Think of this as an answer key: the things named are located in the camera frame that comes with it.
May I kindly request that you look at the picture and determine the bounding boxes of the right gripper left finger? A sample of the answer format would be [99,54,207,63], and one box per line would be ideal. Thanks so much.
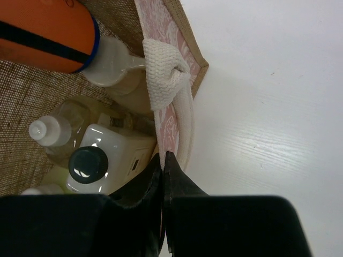
[1,155,163,256]

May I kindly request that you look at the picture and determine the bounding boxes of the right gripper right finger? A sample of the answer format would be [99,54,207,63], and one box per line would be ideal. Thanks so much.
[163,152,311,256]

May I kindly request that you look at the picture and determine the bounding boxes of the white bottle black cap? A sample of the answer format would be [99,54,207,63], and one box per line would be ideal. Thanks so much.
[66,124,156,195]

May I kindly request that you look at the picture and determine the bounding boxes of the green lotion pump bottle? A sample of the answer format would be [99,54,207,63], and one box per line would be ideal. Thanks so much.
[20,170,70,195]

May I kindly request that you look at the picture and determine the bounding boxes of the amber liquid squeeze bottle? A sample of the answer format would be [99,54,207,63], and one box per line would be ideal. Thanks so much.
[28,95,133,168]

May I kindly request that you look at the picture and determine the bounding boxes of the beige pump bottle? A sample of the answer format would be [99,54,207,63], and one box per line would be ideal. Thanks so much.
[105,70,152,115]

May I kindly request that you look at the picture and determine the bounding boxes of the brown canvas tote bag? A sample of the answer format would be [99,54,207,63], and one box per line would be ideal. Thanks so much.
[0,0,210,257]

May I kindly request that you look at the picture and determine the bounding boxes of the orange pump bottle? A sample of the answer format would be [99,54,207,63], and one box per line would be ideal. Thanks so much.
[1,1,145,87]

